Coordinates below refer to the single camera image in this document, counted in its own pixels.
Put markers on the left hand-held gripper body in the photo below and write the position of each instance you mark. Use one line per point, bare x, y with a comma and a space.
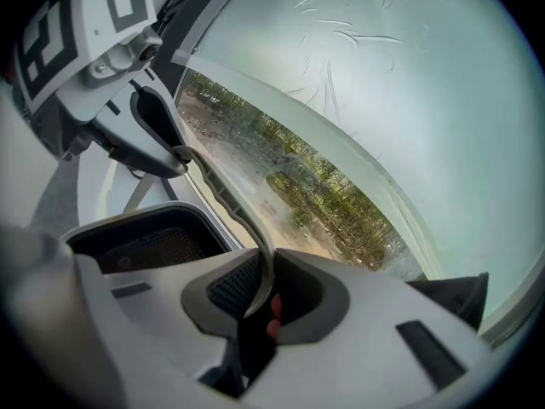
85, 36

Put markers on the black window frame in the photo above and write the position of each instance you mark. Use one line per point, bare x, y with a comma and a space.
179, 28

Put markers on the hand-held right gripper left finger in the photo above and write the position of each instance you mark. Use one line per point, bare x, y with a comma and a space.
140, 335

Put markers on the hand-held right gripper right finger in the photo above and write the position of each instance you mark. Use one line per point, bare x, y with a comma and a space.
362, 364

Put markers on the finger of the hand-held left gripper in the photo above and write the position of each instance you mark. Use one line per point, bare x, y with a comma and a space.
157, 113
136, 147

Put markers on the person's right hand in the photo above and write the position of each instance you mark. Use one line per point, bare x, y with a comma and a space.
274, 318

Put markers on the frosted window film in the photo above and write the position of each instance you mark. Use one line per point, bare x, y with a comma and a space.
404, 100

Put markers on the white air fryer basket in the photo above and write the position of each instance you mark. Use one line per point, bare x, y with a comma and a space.
170, 245

